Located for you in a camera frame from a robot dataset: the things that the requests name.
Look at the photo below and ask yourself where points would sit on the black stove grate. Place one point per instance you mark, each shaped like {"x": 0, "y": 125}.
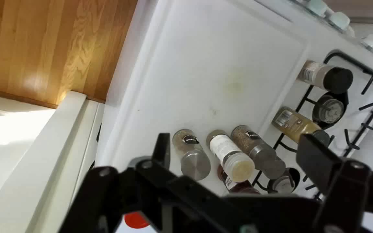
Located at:
{"x": 365, "y": 68}

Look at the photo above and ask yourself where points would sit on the white label spice jar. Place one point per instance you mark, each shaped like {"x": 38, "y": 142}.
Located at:
{"x": 227, "y": 153}

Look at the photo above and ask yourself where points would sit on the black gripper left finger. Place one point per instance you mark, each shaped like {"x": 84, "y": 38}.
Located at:
{"x": 100, "y": 195}

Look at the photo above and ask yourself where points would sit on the yellow spice jar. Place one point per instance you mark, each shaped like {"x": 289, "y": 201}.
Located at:
{"x": 297, "y": 125}

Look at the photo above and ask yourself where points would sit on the grey spice jar steel lid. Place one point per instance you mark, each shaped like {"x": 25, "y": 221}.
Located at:
{"x": 193, "y": 157}

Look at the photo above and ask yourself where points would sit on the grey lying spice jar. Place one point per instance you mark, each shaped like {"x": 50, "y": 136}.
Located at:
{"x": 255, "y": 149}

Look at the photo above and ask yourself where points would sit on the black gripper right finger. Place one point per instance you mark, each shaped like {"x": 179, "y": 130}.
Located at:
{"x": 337, "y": 190}

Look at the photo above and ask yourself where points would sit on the red lid spice jar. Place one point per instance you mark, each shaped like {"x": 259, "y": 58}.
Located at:
{"x": 135, "y": 221}

